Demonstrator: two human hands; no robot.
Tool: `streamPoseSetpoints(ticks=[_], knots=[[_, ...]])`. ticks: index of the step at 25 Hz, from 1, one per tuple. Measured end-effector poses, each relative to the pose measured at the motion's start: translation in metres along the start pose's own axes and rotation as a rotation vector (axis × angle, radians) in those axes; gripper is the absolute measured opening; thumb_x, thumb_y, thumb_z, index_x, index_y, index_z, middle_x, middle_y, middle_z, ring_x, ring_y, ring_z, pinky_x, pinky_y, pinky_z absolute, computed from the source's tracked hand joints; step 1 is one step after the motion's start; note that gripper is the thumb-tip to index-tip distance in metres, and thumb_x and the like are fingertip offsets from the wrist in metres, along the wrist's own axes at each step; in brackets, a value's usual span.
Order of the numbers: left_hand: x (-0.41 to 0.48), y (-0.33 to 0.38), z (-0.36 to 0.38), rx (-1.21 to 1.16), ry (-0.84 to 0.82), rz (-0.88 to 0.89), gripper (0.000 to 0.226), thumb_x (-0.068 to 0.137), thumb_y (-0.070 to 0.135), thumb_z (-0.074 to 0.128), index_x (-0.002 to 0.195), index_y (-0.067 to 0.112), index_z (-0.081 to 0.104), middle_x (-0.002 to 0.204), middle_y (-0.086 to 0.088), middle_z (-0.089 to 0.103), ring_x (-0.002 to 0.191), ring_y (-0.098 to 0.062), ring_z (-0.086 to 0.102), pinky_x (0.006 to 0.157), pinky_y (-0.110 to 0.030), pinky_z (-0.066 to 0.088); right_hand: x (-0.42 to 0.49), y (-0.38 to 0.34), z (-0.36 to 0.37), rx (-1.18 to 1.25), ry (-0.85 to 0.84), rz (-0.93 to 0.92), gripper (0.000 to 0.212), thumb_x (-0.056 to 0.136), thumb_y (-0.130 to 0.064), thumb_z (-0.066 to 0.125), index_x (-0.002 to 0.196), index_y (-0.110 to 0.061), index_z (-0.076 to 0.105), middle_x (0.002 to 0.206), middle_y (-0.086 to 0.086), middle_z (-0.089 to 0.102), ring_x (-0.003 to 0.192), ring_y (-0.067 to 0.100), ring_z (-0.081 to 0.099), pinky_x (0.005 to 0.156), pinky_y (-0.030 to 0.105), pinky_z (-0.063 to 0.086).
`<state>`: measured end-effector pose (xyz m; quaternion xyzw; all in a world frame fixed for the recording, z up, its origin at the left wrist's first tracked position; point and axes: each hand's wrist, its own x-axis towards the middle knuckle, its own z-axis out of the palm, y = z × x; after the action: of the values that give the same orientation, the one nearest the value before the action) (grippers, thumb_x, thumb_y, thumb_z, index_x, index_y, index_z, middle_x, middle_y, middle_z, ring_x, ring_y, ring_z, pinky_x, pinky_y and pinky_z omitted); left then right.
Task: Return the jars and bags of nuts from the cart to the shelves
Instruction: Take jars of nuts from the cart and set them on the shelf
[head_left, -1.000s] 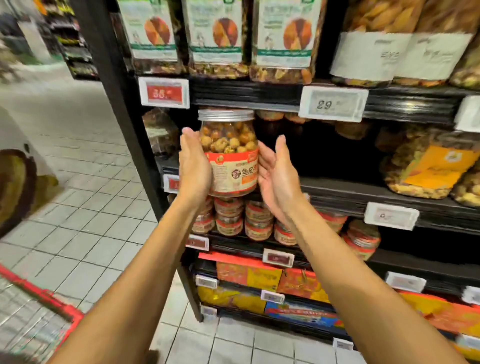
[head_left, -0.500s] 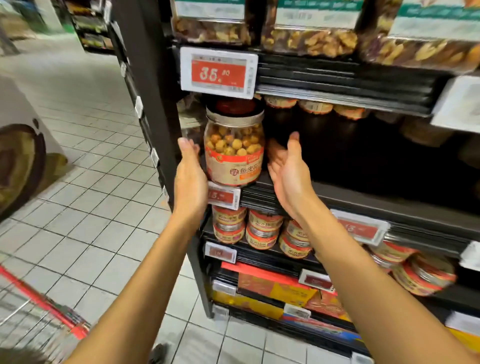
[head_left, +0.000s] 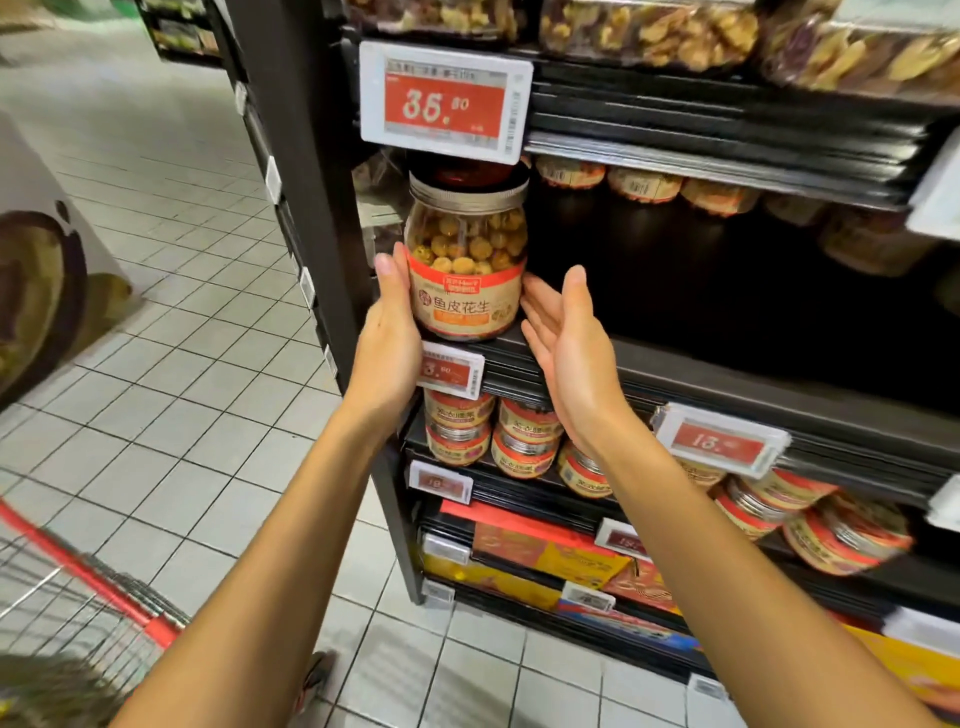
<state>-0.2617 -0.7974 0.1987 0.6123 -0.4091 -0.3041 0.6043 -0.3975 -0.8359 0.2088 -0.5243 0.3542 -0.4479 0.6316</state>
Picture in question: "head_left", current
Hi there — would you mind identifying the white printed display stand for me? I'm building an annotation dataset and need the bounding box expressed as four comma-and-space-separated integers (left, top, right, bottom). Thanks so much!
0, 112, 137, 407

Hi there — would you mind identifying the person's left forearm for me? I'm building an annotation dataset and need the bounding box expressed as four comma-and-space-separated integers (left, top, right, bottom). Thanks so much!
112, 412, 407, 728

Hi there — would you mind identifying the person's right forearm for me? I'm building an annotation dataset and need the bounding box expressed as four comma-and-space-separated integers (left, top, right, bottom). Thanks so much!
592, 427, 939, 728

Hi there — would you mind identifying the peanut jar red label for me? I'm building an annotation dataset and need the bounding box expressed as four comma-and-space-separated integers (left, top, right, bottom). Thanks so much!
402, 162, 531, 344

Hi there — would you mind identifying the person's left hand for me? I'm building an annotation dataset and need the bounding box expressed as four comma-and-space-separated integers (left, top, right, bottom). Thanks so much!
342, 247, 426, 437

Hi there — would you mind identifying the large white price tag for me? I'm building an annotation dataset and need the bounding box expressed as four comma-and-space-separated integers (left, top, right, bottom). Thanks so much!
360, 40, 534, 164
907, 127, 960, 242
925, 477, 960, 534
652, 402, 792, 479
423, 342, 486, 401

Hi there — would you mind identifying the orange chain-print gift box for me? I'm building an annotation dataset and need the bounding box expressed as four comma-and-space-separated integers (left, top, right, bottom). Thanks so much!
630, 558, 684, 609

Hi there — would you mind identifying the person's right hand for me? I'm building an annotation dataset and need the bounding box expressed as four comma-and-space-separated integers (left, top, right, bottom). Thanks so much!
517, 262, 639, 459

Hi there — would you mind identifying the red-trimmed wire shopping cart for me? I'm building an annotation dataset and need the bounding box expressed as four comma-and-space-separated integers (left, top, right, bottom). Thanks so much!
0, 499, 189, 728

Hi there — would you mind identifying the row of brown jars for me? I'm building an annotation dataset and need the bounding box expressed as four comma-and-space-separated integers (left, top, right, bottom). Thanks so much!
528, 150, 944, 284

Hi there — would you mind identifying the colourful stocked shelving unit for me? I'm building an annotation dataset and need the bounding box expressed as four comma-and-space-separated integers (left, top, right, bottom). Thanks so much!
132, 0, 324, 377

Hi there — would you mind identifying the flat yellow box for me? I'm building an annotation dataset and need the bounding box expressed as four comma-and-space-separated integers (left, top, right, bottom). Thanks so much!
420, 552, 564, 609

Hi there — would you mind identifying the yellow gift box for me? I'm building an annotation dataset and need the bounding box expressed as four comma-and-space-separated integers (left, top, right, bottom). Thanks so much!
540, 543, 635, 590

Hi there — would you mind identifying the flat blue box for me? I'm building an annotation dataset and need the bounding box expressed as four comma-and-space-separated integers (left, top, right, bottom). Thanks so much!
562, 600, 699, 650

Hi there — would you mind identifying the black metal store shelf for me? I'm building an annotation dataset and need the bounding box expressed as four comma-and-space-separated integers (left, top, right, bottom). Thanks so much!
210, 0, 960, 707

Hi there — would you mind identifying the row of small cashew jars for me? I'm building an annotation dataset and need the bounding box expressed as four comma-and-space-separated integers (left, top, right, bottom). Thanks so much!
424, 387, 917, 579

